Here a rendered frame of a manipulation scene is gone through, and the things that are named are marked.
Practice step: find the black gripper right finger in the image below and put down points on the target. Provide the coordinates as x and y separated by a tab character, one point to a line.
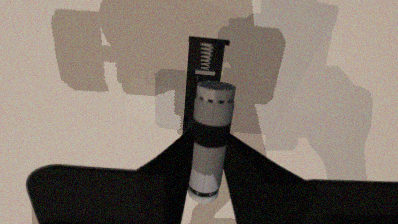
263	192

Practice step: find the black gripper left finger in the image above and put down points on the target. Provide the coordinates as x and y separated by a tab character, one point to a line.
155	193

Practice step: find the grey cylindrical battery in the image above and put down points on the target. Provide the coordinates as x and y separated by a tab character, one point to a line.
212	117

